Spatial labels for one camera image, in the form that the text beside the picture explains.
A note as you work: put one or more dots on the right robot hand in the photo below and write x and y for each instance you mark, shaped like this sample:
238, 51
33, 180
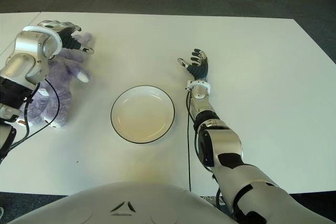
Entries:
198, 68

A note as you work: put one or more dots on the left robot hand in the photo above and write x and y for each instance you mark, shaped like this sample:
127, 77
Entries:
68, 41

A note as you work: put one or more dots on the purple plush doll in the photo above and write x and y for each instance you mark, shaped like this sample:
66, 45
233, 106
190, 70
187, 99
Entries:
68, 66

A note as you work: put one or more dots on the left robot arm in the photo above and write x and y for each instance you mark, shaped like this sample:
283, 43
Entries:
26, 48

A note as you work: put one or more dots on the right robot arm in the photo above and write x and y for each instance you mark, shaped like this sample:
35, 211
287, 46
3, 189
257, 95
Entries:
223, 142

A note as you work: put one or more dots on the white plate black rim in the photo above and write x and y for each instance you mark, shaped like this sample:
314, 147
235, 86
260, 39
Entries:
143, 115

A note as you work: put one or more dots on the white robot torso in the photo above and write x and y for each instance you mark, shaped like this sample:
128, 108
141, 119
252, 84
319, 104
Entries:
118, 197

